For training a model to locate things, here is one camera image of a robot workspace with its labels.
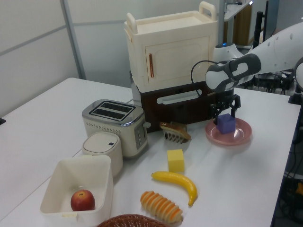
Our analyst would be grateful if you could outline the white rectangular plastic bin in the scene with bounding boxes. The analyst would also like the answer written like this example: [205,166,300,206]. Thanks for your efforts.
[39,154,114,222]

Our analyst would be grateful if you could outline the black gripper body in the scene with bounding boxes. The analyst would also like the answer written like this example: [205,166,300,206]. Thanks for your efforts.
[214,87,239,110]

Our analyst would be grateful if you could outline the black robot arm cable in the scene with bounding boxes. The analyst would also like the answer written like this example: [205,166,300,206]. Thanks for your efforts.
[190,60,224,96]

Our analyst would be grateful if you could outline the cream and silver toaster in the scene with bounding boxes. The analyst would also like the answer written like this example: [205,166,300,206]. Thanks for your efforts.
[81,99,152,159]

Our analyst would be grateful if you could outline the yellow cube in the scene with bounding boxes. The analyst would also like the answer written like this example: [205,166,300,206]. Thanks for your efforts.
[166,148,186,173]

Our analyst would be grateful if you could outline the yellow banana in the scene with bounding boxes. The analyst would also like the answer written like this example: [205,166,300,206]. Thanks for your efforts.
[151,171,198,207]

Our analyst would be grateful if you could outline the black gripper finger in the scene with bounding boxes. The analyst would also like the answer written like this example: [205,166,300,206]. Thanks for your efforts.
[210,101,225,125]
[229,94,242,118]

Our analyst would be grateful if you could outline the long striped bread roll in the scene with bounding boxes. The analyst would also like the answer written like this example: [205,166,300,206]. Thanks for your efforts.
[140,190,184,224]

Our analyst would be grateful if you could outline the small white trash can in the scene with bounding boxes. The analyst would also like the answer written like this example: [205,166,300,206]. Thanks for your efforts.
[81,131,124,178]

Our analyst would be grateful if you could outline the white drawer handle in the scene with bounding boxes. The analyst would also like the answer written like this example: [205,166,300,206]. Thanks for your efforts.
[156,88,203,105]

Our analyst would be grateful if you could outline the purple cube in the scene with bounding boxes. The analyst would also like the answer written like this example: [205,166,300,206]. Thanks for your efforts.
[216,113,237,135]

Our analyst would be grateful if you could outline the red apple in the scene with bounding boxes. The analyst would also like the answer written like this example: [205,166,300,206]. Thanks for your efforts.
[70,189,96,212]

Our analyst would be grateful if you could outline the cream toy cabinet with handles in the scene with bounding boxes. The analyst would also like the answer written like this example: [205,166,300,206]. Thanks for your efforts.
[124,0,219,93]

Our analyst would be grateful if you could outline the brown bread slice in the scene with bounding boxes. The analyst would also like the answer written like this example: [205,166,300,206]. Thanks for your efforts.
[159,121,192,140]

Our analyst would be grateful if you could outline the wooden background cabinet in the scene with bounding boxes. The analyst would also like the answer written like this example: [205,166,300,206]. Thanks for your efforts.
[223,0,253,46]

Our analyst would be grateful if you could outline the copper cabinet door handle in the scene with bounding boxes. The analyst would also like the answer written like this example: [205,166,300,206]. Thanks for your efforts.
[148,53,155,79]

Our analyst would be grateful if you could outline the brown wicker basket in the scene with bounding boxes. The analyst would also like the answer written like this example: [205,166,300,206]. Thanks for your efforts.
[96,213,167,227]

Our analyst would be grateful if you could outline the dark brown drawer unit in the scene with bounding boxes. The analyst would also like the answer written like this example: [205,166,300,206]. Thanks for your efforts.
[129,70,221,133]

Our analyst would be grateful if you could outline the tangle of black cables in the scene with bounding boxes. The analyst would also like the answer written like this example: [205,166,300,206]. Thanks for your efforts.
[252,70,298,96]

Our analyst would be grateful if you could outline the black monitor stand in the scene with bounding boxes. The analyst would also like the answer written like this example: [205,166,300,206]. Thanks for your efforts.
[254,0,269,47]

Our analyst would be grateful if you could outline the pink plate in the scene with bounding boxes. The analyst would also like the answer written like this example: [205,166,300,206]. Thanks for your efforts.
[205,117,253,146]

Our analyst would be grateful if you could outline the metal toast rack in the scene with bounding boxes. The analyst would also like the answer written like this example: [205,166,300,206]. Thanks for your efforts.
[162,127,188,145]

